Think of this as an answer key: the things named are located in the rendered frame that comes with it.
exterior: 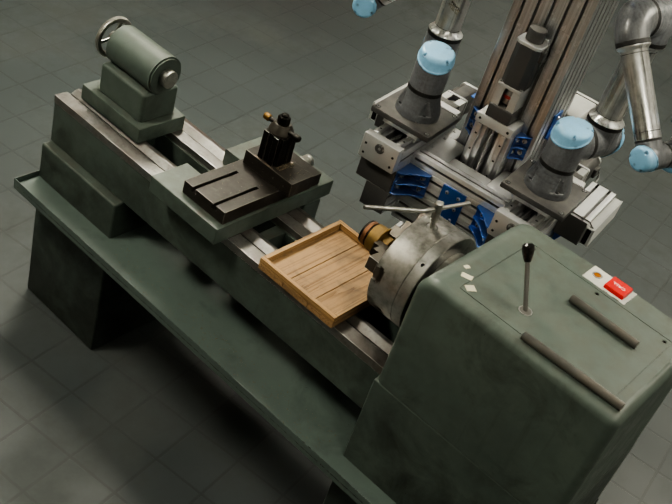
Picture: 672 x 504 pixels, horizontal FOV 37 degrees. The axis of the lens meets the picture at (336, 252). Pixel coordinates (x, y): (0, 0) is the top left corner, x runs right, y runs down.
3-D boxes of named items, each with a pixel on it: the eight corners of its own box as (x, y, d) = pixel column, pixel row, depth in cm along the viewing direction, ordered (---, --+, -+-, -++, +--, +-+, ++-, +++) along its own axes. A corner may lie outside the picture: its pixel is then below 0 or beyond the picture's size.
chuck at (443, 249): (457, 301, 298) (489, 221, 277) (388, 349, 278) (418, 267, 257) (447, 294, 299) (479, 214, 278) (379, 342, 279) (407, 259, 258)
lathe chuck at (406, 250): (447, 294, 299) (479, 214, 278) (379, 342, 279) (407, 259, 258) (424, 276, 303) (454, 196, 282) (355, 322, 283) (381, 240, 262)
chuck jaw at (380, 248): (410, 261, 277) (386, 269, 268) (403, 275, 280) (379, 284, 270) (381, 238, 282) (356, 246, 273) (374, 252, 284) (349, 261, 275)
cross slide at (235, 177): (318, 184, 328) (321, 173, 325) (222, 225, 298) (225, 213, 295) (279, 154, 335) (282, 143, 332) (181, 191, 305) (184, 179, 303)
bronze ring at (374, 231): (405, 230, 285) (381, 212, 289) (384, 241, 278) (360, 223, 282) (396, 255, 290) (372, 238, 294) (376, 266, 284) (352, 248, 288)
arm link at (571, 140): (532, 152, 311) (549, 115, 303) (562, 146, 319) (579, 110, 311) (558, 175, 305) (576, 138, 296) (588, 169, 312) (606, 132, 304)
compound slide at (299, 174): (309, 188, 316) (314, 175, 313) (288, 198, 309) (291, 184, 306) (264, 154, 325) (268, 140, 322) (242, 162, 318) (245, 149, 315)
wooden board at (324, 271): (407, 284, 310) (411, 274, 307) (330, 328, 285) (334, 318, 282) (337, 229, 322) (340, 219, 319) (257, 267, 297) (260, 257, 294)
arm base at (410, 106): (409, 94, 341) (418, 68, 335) (446, 115, 336) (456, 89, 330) (386, 107, 329) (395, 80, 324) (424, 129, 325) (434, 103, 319)
